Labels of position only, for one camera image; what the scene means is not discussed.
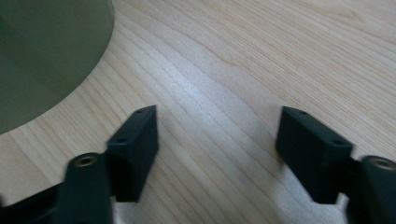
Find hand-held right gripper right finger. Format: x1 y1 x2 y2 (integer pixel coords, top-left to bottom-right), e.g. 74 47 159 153
275 105 355 205

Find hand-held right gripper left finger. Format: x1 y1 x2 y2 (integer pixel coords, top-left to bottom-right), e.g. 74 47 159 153
106 105 159 203

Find green ribbed plastic bin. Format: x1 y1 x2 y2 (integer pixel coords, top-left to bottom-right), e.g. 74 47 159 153
0 0 116 135

